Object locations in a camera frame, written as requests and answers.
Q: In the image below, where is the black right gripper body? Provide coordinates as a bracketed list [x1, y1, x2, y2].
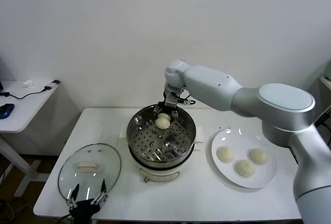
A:
[158, 101, 179, 115]

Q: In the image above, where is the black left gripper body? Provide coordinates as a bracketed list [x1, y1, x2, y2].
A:
[68, 200, 101, 224]

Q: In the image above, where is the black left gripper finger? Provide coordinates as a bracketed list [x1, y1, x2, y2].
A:
[91, 178, 108, 205]
[66, 184, 80, 208]

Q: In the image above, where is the white steamed baozi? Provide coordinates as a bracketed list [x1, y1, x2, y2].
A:
[234, 159, 256, 178]
[216, 146, 235, 163]
[155, 113, 171, 129]
[249, 148, 269, 165]

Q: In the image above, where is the round glass pot lid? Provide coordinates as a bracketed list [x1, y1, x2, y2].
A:
[57, 143, 122, 200]

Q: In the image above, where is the perforated steel steamer basket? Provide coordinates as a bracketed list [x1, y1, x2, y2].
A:
[126, 104, 198, 169]

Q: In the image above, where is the white electric cooker base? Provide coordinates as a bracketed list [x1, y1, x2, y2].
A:
[118, 124, 205, 183]

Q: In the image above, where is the white side table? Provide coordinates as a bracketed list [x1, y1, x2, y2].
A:
[0, 80, 62, 198]

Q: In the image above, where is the large white plate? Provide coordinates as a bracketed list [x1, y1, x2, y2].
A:
[210, 128, 277, 189]

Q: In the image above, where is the blue computer mouse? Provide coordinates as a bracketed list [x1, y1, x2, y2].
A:
[0, 103, 16, 120]

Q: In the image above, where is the black power brick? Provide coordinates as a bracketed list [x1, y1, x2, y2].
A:
[314, 110, 329, 128]

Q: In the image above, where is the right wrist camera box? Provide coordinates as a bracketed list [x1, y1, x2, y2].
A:
[164, 92, 182, 108]

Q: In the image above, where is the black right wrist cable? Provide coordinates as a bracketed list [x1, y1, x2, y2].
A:
[178, 96, 197, 106]

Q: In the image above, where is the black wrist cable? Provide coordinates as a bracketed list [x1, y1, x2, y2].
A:
[58, 213, 76, 224]
[178, 96, 197, 106]

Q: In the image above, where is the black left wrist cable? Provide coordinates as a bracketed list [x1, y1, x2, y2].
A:
[58, 213, 76, 224]

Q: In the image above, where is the thin black desk cable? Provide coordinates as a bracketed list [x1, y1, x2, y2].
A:
[0, 85, 51, 100]

